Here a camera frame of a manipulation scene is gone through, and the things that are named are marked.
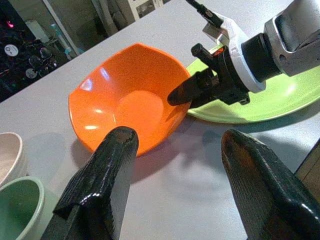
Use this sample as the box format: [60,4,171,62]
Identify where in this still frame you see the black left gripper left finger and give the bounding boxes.
[41,126,140,240]

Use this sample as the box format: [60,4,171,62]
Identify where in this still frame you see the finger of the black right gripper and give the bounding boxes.
[191,42,218,68]
[166,69,218,106]

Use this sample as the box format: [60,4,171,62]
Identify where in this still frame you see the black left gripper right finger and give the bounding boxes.
[221,129,320,240]

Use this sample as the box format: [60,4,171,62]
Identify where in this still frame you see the orange plastic bowl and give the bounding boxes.
[67,42,192,158]

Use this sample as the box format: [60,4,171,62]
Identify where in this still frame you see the light green plate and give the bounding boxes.
[186,46,320,125]

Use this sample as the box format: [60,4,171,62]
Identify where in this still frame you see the white framed cabinet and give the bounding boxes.
[127,0,174,20]

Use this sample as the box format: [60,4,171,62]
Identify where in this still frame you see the green cup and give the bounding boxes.
[0,175,46,240]

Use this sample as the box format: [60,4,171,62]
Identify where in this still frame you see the white speckled bowl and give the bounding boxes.
[0,132,29,187]

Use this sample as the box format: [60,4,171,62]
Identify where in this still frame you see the dark glass display cabinet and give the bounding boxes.
[0,0,85,102]

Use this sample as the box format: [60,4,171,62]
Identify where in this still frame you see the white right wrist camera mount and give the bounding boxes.
[201,13,267,94]

